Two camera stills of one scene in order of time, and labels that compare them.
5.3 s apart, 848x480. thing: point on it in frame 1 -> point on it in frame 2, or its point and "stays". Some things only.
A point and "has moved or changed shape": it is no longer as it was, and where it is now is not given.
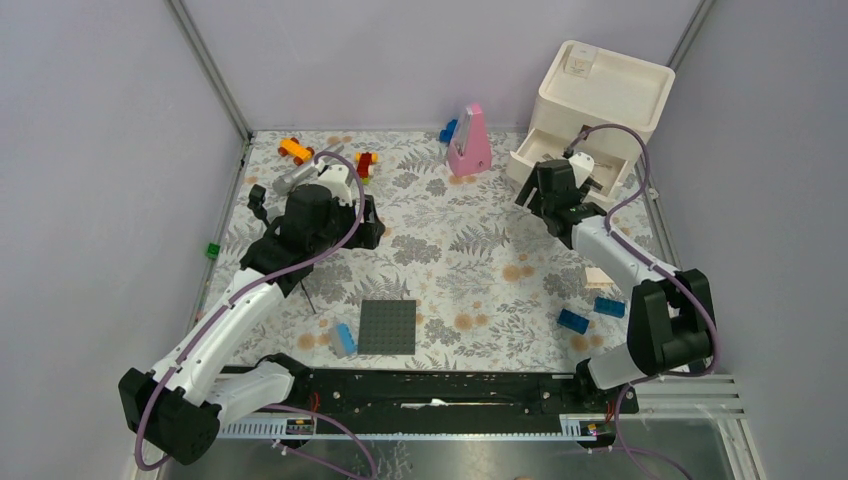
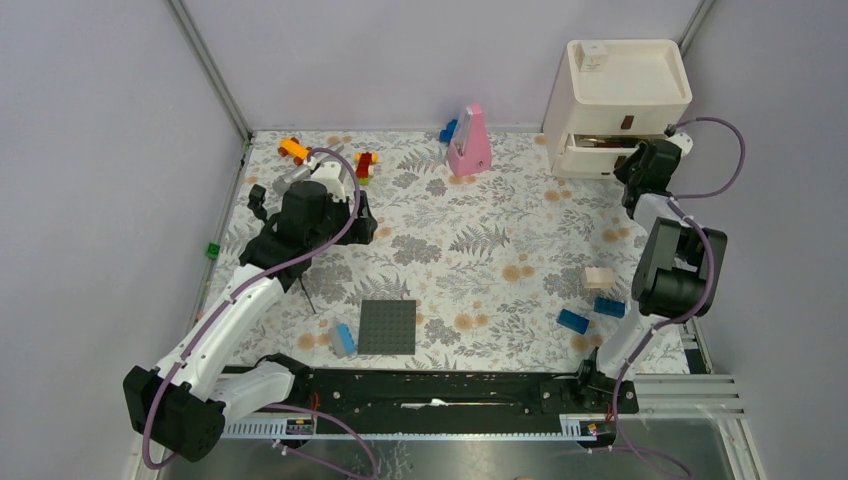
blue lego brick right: [608, 306] stays
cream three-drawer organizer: [595, 102] has moved or changed shape
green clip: [213, 250] stays
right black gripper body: [539, 207] -> [628, 171]
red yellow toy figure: [364, 159] stays
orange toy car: [292, 148] stays
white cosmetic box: [579, 60] has moved or changed shape
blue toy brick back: [445, 134] stays
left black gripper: [367, 233] stays
